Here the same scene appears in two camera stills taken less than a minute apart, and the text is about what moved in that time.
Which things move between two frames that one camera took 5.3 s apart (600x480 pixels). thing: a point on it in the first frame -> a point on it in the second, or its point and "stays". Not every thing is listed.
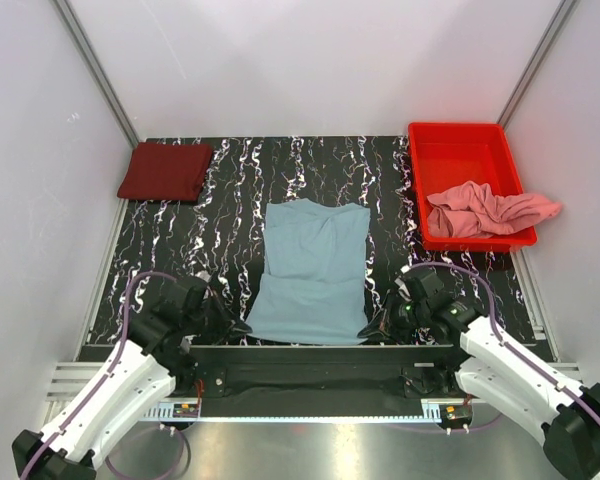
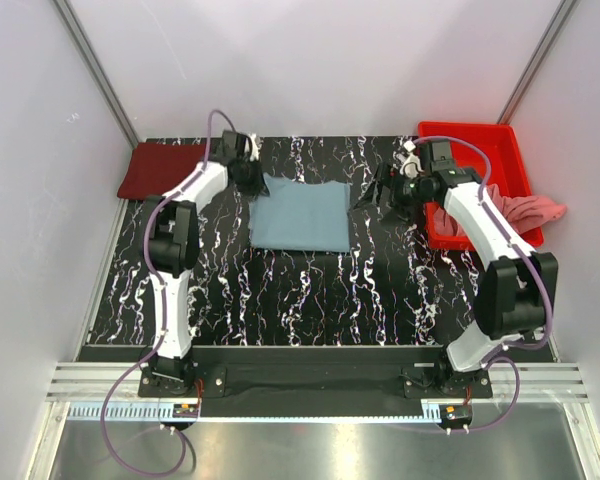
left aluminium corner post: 88,52 stays
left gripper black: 225,326 -> 257,187
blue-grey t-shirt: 314,289 -> 301,216
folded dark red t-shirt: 169,171 stays
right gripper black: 386,325 -> 401,215
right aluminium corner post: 551,31 stays
